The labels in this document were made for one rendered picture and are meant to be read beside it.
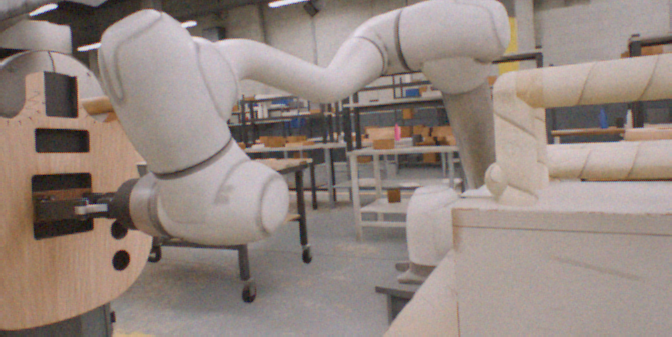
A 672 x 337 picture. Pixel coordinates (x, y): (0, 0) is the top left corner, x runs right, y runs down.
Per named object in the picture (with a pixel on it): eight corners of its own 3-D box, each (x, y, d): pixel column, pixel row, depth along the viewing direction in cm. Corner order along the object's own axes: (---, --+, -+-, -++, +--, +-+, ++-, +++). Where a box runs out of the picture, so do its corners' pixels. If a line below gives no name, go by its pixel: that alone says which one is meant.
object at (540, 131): (511, 190, 44) (506, 94, 44) (516, 185, 47) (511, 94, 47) (547, 190, 43) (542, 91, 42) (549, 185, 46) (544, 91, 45)
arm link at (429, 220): (419, 248, 147) (415, 181, 146) (476, 253, 138) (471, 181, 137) (399, 263, 133) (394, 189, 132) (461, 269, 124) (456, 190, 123)
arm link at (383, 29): (328, 34, 93) (389, 22, 86) (362, 7, 106) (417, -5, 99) (347, 91, 99) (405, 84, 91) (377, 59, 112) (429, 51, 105)
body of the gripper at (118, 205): (128, 236, 59) (84, 234, 64) (177, 225, 67) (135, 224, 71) (125, 179, 60) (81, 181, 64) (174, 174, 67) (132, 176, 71)
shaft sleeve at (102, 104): (60, 103, 88) (74, 99, 91) (65, 119, 89) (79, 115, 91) (121, 94, 80) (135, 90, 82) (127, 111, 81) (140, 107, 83)
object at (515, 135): (495, 206, 37) (488, 92, 37) (501, 199, 40) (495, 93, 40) (537, 207, 36) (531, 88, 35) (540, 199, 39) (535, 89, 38)
